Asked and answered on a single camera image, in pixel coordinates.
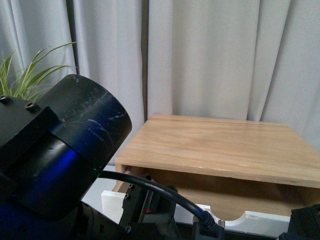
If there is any black cable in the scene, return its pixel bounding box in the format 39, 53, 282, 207
97, 170, 225, 237

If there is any grey curtain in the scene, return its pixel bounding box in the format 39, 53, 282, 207
0, 0, 320, 126

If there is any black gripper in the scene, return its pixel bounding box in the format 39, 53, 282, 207
79, 174, 320, 240

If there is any white drawer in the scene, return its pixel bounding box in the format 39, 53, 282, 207
118, 166, 305, 221

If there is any green spider plant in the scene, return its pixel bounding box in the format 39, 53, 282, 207
0, 41, 75, 101

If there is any light wooden drawer cabinet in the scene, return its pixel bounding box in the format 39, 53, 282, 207
115, 114, 320, 207

